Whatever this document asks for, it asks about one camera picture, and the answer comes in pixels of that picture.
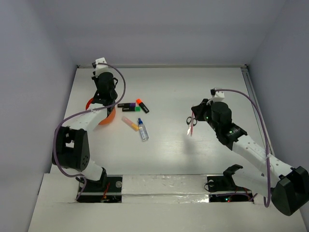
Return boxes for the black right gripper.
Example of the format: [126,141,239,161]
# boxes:
[193,98,220,132]

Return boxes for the clear spray bottle blue cap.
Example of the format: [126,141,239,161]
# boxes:
[138,118,149,141]

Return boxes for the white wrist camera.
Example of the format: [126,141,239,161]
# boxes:
[92,58,108,77]
[209,88,225,102]

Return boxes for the aluminium rail on right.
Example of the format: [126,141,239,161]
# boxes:
[241,65,275,156]

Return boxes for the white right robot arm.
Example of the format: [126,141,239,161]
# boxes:
[191,99,309,216]

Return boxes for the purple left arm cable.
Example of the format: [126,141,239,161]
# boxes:
[54,63,126,201]

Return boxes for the purple cap highlighter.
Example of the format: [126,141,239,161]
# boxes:
[117,103,136,108]

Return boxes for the yellow pink glue stick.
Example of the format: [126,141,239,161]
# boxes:
[121,116,139,131]

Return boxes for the green cap highlighter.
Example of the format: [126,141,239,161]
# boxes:
[122,106,140,112]

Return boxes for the orange round organizer container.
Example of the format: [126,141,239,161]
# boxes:
[85,98,116,125]

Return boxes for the orange cap highlighter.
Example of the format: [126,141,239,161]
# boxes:
[136,99,150,114]

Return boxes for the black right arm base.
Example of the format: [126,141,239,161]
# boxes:
[204,164,255,203]

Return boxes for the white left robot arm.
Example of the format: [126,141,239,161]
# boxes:
[52,71,118,191]

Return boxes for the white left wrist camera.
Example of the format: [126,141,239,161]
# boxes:
[92,58,108,77]

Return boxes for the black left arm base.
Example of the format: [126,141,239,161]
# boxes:
[77,175,123,203]

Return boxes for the black handled scissors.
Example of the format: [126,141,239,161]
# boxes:
[186,116,197,135]

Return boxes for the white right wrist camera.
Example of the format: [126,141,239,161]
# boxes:
[209,88,225,102]

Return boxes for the red gel pen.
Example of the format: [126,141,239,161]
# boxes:
[190,111,194,137]

